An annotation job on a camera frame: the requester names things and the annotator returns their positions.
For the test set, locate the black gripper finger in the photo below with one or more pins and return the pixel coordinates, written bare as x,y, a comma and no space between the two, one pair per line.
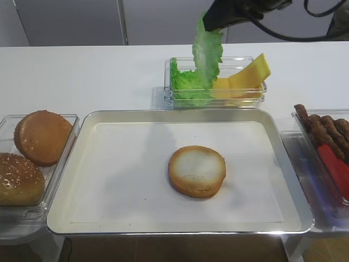
226,13

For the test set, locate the green lettuce leaf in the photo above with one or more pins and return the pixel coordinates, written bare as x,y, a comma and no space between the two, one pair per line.
207,52
187,86

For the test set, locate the tall yellow cheese slice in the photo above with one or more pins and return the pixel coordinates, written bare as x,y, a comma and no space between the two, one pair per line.
248,83

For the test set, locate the flat yellow cheese slice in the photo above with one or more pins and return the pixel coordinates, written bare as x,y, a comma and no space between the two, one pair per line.
221,89

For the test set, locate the clear lettuce cheese container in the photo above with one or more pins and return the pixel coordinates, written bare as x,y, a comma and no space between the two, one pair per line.
229,66

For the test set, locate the green lettuce leaf in container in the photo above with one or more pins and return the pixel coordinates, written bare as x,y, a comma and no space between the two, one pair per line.
187,86

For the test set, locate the brown meat patty leftmost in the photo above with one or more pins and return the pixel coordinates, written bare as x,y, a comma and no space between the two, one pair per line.
310,126

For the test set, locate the clear meat tomato container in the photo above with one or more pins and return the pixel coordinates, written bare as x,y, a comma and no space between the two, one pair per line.
312,171

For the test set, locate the bottom bun half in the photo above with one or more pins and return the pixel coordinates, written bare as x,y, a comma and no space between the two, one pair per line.
197,171

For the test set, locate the brown meat patty rightmost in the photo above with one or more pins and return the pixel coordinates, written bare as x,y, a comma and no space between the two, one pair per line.
342,126

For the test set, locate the silver metal tray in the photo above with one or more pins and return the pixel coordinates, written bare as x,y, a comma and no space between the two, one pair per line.
297,215

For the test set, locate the white paper tray liner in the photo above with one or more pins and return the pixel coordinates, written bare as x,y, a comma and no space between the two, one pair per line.
125,177

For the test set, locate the plain orange bun half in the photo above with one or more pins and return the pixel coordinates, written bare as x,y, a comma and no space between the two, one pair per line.
41,137

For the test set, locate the clear bun container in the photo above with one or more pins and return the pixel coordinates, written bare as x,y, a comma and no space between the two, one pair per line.
26,215

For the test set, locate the sesame bun top front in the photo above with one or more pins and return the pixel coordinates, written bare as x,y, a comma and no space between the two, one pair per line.
22,182

